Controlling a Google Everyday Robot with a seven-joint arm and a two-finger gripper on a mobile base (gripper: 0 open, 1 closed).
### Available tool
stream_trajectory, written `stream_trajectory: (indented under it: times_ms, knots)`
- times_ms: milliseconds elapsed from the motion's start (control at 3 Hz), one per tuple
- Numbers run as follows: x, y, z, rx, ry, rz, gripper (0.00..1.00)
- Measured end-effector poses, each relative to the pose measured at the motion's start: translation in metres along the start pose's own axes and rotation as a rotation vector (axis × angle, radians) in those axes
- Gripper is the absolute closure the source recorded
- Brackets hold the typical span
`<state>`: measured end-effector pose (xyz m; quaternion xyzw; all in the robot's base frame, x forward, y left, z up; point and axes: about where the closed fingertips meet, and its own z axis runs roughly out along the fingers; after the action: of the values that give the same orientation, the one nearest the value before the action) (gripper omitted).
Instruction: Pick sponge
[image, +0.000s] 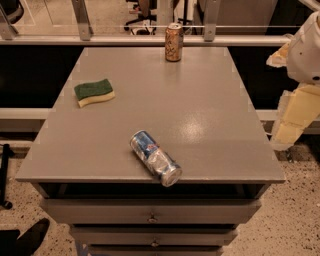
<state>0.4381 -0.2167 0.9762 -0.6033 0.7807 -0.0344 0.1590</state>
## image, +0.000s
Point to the middle grey drawer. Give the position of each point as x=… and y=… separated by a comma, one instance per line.
x=154, y=235

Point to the green and yellow sponge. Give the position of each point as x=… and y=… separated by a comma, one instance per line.
x=94, y=92

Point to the crushed blue energy drink can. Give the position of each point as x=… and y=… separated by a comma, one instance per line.
x=158, y=162

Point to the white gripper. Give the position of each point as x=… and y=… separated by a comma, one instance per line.
x=305, y=55

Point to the black office chair base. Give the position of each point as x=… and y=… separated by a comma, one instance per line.
x=155, y=14

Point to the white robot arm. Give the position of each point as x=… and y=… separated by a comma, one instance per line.
x=299, y=108

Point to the grey metal railing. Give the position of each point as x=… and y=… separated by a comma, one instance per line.
x=101, y=22

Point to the black shoe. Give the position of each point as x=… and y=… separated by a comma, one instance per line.
x=14, y=244

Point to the grey drawer cabinet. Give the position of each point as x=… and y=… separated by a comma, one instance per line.
x=196, y=109

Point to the black stand left edge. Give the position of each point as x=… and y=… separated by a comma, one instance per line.
x=6, y=154

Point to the upright gold soda can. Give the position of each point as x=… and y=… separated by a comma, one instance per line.
x=174, y=42

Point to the bottom grey drawer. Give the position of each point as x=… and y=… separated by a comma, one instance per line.
x=155, y=251

